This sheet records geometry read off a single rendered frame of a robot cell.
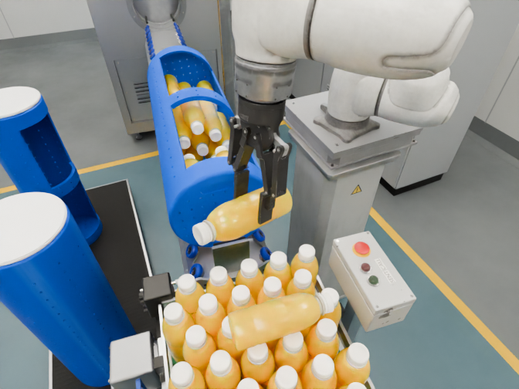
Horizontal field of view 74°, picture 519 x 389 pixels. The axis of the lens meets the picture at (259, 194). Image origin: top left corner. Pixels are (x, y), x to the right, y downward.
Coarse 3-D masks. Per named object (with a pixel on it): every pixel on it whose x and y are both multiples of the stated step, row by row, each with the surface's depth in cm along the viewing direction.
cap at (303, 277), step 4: (296, 272) 78; (300, 272) 78; (304, 272) 78; (308, 272) 78; (296, 276) 77; (300, 276) 77; (304, 276) 77; (308, 276) 77; (296, 280) 77; (300, 280) 76; (304, 280) 76; (308, 280) 76; (300, 284) 76; (304, 284) 76; (308, 284) 77
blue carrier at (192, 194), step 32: (160, 64) 135; (192, 64) 150; (160, 96) 120; (192, 96) 111; (224, 96) 132; (160, 128) 110; (160, 160) 105; (224, 160) 87; (192, 192) 84; (224, 192) 88; (192, 224) 92
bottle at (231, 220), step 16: (256, 192) 66; (288, 192) 68; (224, 208) 62; (240, 208) 62; (256, 208) 64; (288, 208) 69; (208, 224) 60; (224, 224) 60; (240, 224) 61; (256, 224) 64; (224, 240) 62
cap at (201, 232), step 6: (204, 222) 61; (192, 228) 61; (198, 228) 59; (204, 228) 59; (198, 234) 60; (204, 234) 59; (210, 234) 60; (198, 240) 61; (204, 240) 59; (210, 240) 60
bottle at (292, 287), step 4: (292, 280) 80; (288, 284) 81; (292, 284) 79; (296, 284) 78; (312, 284) 79; (288, 288) 80; (292, 288) 79; (296, 288) 78; (300, 288) 77; (304, 288) 77; (308, 288) 78; (312, 288) 79; (288, 292) 80; (292, 292) 79; (296, 292) 78; (300, 292) 78; (304, 292) 78; (308, 292) 78; (312, 292) 79
